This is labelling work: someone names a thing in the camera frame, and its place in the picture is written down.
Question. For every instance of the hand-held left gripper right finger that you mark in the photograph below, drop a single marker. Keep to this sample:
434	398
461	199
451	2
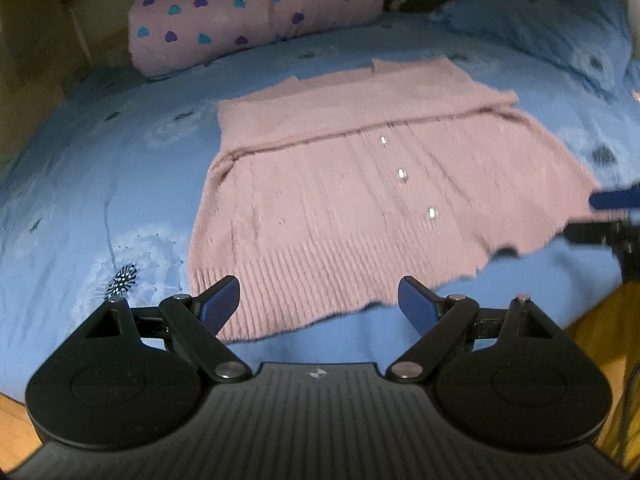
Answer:
417	305

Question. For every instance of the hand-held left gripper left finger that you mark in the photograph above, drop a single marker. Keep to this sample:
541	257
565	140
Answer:
220	305

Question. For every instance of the pink knit cardigan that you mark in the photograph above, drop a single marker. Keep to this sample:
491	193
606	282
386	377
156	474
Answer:
350	185

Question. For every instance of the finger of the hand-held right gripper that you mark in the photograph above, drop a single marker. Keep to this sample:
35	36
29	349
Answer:
600	232
615	199

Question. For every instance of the blue pillow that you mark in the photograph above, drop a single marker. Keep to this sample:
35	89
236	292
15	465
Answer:
540	35

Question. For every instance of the pink heart print quilt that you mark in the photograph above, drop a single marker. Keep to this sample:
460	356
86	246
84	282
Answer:
240	15

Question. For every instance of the blue dandelion print bed sheet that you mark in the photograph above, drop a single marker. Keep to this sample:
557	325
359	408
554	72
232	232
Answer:
100	170

